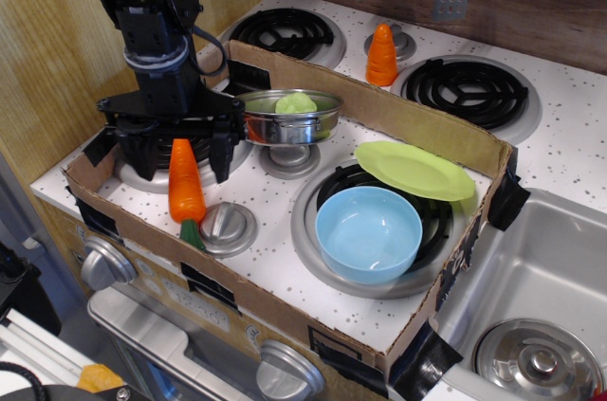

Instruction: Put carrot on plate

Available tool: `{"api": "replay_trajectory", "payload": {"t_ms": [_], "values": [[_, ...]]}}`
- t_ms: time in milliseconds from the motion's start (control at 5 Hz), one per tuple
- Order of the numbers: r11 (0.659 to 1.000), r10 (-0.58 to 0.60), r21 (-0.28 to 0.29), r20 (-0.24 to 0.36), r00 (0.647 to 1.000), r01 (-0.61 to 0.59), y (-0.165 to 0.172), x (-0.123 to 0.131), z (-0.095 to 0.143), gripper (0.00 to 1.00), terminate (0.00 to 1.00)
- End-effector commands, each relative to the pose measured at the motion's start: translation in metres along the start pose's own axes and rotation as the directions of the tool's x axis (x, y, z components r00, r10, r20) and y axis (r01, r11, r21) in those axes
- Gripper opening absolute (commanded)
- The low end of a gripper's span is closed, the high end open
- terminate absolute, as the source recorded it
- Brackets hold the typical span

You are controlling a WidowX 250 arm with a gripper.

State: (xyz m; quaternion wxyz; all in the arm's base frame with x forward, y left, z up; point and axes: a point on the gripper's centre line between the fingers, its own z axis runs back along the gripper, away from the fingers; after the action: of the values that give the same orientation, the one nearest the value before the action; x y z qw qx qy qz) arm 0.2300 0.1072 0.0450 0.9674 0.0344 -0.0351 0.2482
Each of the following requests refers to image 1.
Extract back left coil burner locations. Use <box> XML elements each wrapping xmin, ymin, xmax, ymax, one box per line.
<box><xmin>221</xmin><ymin>8</ymin><xmax>347</xmax><ymax>69</ymax></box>

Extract light blue plastic bowl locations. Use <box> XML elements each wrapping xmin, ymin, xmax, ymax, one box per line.
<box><xmin>315</xmin><ymin>186</ymin><xmax>423</xmax><ymax>285</ymax></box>

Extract steel pot lid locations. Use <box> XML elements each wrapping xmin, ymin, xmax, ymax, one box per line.
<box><xmin>472</xmin><ymin>319</ymin><xmax>606</xmax><ymax>400</ymax></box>

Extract silver stovetop knob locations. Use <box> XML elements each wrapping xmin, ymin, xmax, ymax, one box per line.
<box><xmin>199</xmin><ymin>202</ymin><xmax>258</xmax><ymax>259</ymax></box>
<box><xmin>390</xmin><ymin>24</ymin><xmax>416</xmax><ymax>63</ymax></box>
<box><xmin>260</xmin><ymin>145</ymin><xmax>321</xmax><ymax>180</ymax></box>

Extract coil burner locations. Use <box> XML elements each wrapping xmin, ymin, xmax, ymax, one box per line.
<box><xmin>290</xmin><ymin>160</ymin><xmax>468</xmax><ymax>300</ymax></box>
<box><xmin>114</xmin><ymin>137</ymin><xmax>252</xmax><ymax>194</ymax></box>
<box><xmin>221</xmin><ymin>8</ymin><xmax>347</xmax><ymax>69</ymax></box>
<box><xmin>391</xmin><ymin>55</ymin><xmax>542</xmax><ymax>145</ymax></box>

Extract yellow sponge piece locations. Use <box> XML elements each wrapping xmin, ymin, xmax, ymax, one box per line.
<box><xmin>76</xmin><ymin>363</ymin><xmax>124</xmax><ymax>393</ymax></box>

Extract back silver stovetop knob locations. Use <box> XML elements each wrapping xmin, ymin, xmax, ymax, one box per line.
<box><xmin>390</xmin><ymin>24</ymin><xmax>416</xmax><ymax>63</ymax></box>

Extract brown cardboard fence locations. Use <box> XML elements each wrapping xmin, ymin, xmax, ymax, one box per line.
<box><xmin>64</xmin><ymin>41</ymin><xmax>519</xmax><ymax>399</ymax></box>

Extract front right coil burner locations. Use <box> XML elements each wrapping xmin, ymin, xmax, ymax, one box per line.
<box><xmin>290</xmin><ymin>160</ymin><xmax>468</xmax><ymax>300</ymax></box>

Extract silver sink basin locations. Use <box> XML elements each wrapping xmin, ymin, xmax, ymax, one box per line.
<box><xmin>429</xmin><ymin>190</ymin><xmax>606</xmax><ymax>400</ymax></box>

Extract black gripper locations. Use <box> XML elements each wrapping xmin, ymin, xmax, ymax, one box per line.
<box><xmin>97</xmin><ymin>57</ymin><xmax>246</xmax><ymax>183</ymax></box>

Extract left silver oven knob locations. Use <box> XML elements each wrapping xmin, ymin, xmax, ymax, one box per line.
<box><xmin>81</xmin><ymin>236</ymin><xmax>138</xmax><ymax>292</ymax></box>

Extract silver oven door handle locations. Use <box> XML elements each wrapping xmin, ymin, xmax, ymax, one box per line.
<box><xmin>88</xmin><ymin>287</ymin><xmax>249</xmax><ymax>400</ymax></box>

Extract silver oven knob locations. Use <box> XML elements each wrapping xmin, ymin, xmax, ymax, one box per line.
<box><xmin>81</xmin><ymin>236</ymin><xmax>138</xmax><ymax>292</ymax></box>
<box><xmin>256</xmin><ymin>339</ymin><xmax>325</xmax><ymax>401</ymax></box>

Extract orange carrot top piece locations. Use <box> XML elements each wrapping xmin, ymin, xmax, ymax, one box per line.
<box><xmin>365</xmin><ymin>24</ymin><xmax>398</xmax><ymax>86</ymax></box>

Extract green toy food piece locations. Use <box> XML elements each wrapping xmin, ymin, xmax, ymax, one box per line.
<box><xmin>275</xmin><ymin>92</ymin><xmax>318</xmax><ymax>114</ymax></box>

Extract small steel pot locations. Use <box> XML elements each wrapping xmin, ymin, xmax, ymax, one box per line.
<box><xmin>238</xmin><ymin>89</ymin><xmax>343</xmax><ymax>146</ymax></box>

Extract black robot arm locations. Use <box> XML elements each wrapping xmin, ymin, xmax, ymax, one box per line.
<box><xmin>97</xmin><ymin>0</ymin><xmax>246</xmax><ymax>183</ymax></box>

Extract green plastic plate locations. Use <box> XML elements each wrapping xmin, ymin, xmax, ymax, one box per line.
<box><xmin>354</xmin><ymin>141</ymin><xmax>476</xmax><ymax>202</ymax></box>

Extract front left coil burner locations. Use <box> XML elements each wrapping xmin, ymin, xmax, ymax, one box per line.
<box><xmin>114</xmin><ymin>137</ymin><xmax>252</xmax><ymax>194</ymax></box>

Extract black cable loop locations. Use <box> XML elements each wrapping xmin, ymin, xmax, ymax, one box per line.
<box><xmin>0</xmin><ymin>361</ymin><xmax>48</xmax><ymax>401</ymax></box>

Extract front silver stovetop knob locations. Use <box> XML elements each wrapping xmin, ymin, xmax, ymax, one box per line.
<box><xmin>199</xmin><ymin>202</ymin><xmax>258</xmax><ymax>259</ymax></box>

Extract orange toy carrot green stem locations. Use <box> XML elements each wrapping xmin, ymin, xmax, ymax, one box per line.
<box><xmin>168</xmin><ymin>138</ymin><xmax>207</xmax><ymax>250</ymax></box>

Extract right silver oven knob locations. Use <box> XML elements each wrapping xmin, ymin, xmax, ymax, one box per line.
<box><xmin>256</xmin><ymin>339</ymin><xmax>325</xmax><ymax>401</ymax></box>

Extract back right coil burner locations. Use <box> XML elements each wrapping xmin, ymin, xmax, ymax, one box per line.
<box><xmin>391</xmin><ymin>55</ymin><xmax>542</xmax><ymax>145</ymax></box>

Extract middle silver stovetop knob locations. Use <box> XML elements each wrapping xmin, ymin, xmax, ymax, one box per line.
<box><xmin>260</xmin><ymin>145</ymin><xmax>321</xmax><ymax>180</ymax></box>

